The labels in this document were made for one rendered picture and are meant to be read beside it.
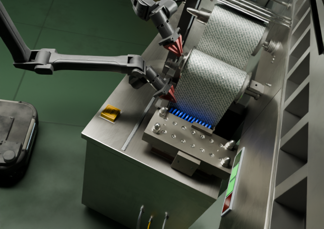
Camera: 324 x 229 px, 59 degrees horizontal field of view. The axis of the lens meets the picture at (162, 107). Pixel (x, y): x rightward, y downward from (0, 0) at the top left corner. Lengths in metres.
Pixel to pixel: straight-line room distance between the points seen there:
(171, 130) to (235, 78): 0.34
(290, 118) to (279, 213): 0.31
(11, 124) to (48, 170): 0.41
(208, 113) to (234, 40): 0.34
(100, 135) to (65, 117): 1.20
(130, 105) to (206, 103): 0.41
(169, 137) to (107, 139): 0.28
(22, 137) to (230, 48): 1.45
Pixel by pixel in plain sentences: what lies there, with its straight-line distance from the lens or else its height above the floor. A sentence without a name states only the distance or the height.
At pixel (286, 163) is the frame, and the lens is 0.78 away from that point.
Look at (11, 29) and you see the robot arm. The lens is 1.18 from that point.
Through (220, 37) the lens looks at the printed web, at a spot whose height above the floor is 1.32.
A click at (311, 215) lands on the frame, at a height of 1.59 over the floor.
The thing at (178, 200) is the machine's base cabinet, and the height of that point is 0.74.
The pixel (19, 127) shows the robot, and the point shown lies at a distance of 2.16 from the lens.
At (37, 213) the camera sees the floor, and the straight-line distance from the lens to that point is 2.12.
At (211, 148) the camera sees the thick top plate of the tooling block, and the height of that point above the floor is 1.03.
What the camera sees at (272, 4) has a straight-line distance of 2.09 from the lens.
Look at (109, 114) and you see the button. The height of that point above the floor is 0.92.
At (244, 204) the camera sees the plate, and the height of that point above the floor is 1.31.
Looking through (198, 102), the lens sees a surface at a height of 1.13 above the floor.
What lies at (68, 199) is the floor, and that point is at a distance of 2.14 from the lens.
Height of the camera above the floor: 1.99
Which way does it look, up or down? 48 degrees down
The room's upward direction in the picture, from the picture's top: 21 degrees clockwise
